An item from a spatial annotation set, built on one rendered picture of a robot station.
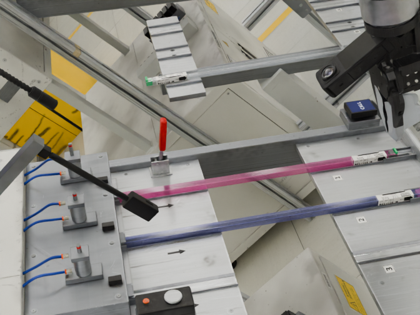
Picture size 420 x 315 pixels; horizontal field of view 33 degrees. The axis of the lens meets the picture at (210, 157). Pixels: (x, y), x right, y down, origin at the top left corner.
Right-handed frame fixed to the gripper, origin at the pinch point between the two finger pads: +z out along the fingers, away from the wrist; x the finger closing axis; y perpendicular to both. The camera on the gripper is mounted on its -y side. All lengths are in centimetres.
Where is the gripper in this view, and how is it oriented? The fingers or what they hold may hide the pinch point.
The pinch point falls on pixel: (391, 134)
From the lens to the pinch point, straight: 110.3
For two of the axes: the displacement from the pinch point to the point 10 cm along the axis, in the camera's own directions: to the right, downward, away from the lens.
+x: -2.0, -5.8, 7.9
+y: 9.4, -3.3, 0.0
